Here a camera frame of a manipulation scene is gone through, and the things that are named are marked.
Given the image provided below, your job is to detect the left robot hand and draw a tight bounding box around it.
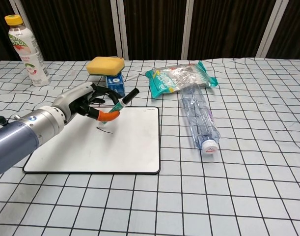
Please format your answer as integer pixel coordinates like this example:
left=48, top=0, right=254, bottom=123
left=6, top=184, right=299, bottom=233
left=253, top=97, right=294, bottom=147
left=51, top=82, right=121, bottom=124

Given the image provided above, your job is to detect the green whiteboard marker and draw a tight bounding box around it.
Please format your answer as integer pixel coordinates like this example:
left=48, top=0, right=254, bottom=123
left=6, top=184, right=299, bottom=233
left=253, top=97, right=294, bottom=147
left=100, top=88, right=140, bottom=124

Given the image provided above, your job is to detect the blue biscuit pack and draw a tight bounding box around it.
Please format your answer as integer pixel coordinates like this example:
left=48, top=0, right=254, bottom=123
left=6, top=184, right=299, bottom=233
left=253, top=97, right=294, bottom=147
left=105, top=70, right=126, bottom=98

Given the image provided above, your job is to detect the yellow sponge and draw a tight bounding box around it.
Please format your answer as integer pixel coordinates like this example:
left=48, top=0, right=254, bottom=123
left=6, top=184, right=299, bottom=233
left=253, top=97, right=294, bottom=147
left=86, top=56, right=125, bottom=77

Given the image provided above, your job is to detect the white drawing board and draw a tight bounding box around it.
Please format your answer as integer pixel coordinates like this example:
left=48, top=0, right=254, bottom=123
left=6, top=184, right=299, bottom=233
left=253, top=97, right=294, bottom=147
left=22, top=106, right=162, bottom=175

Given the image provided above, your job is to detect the yellow-capped drink bottle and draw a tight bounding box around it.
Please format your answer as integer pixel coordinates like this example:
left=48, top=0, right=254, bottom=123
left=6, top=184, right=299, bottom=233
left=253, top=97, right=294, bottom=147
left=4, top=14, right=52, bottom=87

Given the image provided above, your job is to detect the teal snack bag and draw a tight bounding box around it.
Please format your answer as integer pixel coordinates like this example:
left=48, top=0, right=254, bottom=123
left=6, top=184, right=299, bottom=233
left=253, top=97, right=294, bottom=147
left=145, top=60, right=218, bottom=100

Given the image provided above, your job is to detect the black folding screen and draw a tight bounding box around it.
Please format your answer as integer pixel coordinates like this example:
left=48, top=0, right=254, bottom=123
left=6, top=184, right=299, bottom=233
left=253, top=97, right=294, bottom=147
left=0, top=0, right=300, bottom=64

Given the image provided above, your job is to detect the clear water bottle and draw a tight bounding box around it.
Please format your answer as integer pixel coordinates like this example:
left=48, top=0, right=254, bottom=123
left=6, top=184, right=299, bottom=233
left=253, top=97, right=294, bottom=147
left=179, top=83, right=220, bottom=156

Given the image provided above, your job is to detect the checkered tablecloth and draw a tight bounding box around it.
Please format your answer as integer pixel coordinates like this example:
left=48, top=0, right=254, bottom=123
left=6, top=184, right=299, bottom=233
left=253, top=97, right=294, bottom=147
left=0, top=58, right=300, bottom=236

